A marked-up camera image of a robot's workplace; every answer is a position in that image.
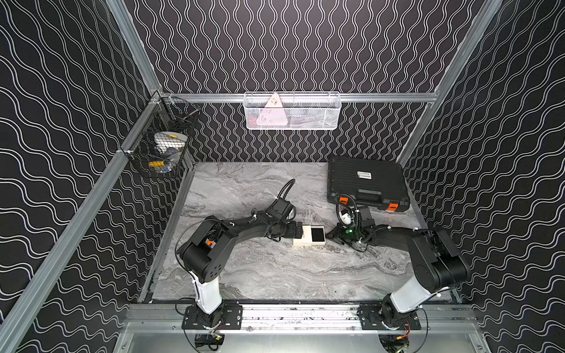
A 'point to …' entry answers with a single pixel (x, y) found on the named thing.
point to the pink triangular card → (273, 113)
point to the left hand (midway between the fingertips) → (293, 232)
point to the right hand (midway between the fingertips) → (326, 235)
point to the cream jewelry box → (313, 234)
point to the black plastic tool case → (370, 182)
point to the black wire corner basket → (162, 144)
